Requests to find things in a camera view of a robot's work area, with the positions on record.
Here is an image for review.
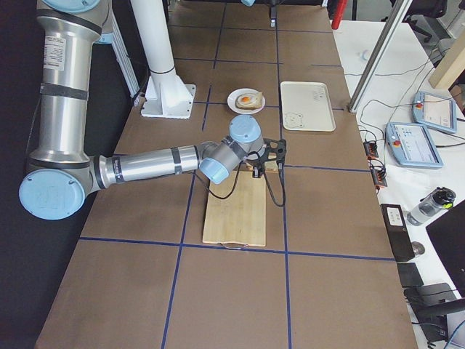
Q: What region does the aluminium frame post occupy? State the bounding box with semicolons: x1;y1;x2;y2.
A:
347;0;413;113

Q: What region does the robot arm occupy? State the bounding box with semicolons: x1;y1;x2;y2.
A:
19;1;270;220
240;0;278;25

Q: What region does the red cylinder object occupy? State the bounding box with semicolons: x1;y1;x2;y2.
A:
331;0;348;30

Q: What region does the black monitor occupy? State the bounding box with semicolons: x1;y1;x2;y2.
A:
426;201;464;294

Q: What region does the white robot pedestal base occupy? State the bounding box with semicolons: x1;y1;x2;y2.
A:
131;0;196;119

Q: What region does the wooden cutting board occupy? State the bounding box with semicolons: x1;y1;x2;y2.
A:
202;171;267;247

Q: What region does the black rectangular box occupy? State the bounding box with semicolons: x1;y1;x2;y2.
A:
380;204;415;262

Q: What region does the cream bear tray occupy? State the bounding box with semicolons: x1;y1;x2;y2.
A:
280;81;336;132

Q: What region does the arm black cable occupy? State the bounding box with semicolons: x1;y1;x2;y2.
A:
192;152;288;209

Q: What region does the white round plate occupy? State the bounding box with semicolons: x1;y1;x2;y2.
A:
227;88;266;114

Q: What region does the bread slice under egg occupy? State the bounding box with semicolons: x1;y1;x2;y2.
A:
235;92;263;110

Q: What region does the far teach pendant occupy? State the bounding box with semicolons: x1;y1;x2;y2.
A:
412;91;457;134

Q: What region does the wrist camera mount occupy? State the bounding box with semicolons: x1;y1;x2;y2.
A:
261;138;286;164

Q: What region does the teach pendant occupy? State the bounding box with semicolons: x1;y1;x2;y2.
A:
412;91;457;134
385;122;444;169

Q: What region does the fried egg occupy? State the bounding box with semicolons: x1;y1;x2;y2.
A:
236;94;256;106

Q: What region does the near teach pendant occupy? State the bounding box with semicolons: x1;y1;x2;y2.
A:
385;122;444;169

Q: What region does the clear water bottle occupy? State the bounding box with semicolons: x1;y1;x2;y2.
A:
406;187;456;226

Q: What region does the paper cup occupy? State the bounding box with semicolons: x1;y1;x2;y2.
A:
357;49;371;62

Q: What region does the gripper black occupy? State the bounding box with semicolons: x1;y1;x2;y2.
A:
246;150;268;179
270;0;277;21

